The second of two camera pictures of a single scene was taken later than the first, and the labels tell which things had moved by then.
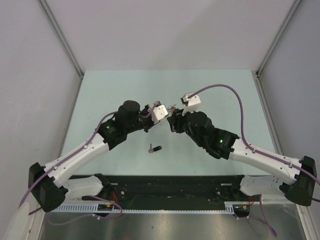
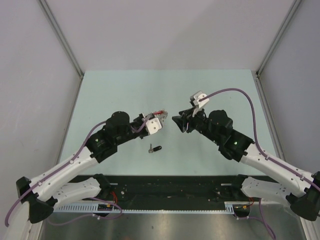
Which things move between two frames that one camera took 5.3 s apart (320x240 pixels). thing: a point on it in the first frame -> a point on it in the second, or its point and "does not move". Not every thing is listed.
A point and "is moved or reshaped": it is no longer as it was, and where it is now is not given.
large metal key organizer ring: (170, 109) is moved or reshaped
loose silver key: (150, 150) does not move
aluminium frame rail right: (294, 6) does not move
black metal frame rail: (171, 189) does not move
